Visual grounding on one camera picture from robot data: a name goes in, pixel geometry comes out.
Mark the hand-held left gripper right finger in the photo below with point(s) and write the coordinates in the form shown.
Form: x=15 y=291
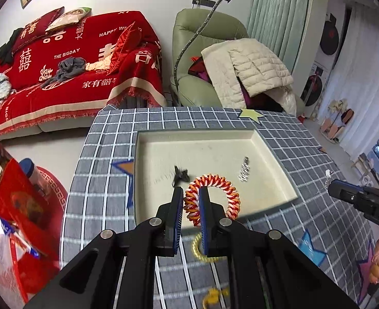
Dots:
x=204 y=219

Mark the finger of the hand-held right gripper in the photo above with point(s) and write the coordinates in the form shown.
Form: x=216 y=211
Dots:
x=344 y=191

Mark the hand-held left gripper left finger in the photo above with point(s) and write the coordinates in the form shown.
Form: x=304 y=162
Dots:
x=178 y=219

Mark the cream shallow tray box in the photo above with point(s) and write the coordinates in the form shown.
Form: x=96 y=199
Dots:
x=208 y=154

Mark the black hair clip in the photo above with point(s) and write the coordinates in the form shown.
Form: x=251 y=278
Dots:
x=180 y=175

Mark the silver hair clip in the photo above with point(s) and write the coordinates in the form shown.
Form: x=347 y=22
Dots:
x=245 y=170

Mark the grey checked tablecloth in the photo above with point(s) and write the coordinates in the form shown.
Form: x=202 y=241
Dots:
x=112 y=167

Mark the white sheer curtain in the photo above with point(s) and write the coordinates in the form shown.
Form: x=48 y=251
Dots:
x=363 y=87

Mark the round red rug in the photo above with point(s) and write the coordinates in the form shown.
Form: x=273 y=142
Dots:
x=55 y=206

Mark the purple cloth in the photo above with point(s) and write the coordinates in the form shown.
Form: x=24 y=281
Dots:
x=202 y=70

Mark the light grey sofa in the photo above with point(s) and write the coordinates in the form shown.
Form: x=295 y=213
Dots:
x=63 y=124

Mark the beige down jacket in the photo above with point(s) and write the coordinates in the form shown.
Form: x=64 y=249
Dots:
x=257 y=67

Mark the blue capped bottle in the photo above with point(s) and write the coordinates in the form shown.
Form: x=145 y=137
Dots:
x=31 y=173

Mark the red covered sofa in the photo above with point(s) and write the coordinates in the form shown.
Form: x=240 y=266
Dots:
x=80 y=99

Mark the red gift bag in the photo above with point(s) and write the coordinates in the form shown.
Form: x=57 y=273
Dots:
x=22 y=206

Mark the red satin pillow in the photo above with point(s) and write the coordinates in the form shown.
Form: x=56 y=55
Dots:
x=123 y=50

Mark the grey garment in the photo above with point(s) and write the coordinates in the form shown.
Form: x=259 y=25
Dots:
x=67 y=69

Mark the pale green curtain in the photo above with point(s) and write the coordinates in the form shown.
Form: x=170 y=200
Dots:
x=279 y=13

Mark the green armchair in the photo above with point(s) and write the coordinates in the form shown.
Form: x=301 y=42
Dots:
x=205 y=22

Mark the cream printed pillow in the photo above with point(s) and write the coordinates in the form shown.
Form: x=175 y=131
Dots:
x=68 y=19

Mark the dark red pillow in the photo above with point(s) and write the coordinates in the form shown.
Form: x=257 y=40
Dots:
x=38 y=29

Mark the black garment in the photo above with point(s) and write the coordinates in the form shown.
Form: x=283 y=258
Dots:
x=9 y=48

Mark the black round wall decoration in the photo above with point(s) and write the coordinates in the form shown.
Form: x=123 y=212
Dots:
x=329 y=35

